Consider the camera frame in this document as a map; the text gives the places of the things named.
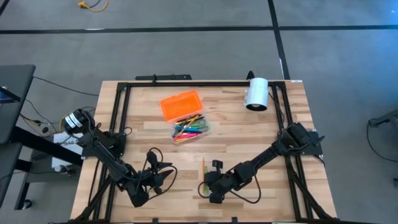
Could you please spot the blue-lit screen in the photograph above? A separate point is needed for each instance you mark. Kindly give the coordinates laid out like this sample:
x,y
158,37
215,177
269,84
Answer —
x,y
6,96

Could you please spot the thick pink pen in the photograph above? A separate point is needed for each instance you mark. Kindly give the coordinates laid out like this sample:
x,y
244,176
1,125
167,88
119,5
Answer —
x,y
191,135

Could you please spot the small black pointed mount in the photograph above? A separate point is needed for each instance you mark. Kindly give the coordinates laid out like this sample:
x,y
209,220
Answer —
x,y
250,75

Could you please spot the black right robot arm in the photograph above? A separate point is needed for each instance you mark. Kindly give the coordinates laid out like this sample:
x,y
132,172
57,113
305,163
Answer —
x,y
264,158

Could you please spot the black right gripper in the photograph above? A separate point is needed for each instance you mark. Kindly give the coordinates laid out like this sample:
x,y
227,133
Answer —
x,y
219,183

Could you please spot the black side desk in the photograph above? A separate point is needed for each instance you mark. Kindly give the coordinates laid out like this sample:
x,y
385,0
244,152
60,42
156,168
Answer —
x,y
15,77

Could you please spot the green pen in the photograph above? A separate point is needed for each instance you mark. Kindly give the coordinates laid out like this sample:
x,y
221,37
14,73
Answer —
x,y
206,169

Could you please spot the white cardboard box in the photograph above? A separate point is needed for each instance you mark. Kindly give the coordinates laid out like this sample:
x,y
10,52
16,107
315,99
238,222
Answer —
x,y
62,157

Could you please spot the blue pen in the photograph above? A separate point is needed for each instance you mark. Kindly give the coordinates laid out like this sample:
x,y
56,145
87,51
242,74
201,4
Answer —
x,y
196,130

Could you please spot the clear box with orange lid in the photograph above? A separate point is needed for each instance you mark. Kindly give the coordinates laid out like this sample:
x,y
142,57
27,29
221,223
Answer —
x,y
180,105

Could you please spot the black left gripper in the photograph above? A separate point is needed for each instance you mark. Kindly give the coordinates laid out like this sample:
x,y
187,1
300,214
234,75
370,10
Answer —
x,y
149,177

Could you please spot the black desk leg frame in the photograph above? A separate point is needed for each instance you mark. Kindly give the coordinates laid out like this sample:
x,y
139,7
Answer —
x,y
31,139

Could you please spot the black bar with knob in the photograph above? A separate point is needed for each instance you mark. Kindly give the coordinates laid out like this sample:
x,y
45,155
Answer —
x,y
168,77

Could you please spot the yellow pencil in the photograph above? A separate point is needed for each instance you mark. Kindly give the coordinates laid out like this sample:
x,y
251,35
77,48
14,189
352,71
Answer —
x,y
190,124

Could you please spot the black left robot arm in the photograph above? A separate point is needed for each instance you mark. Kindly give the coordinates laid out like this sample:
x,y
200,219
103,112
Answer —
x,y
105,155

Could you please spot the black aluminium table frame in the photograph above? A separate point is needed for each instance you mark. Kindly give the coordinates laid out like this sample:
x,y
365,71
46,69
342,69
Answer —
x,y
202,84

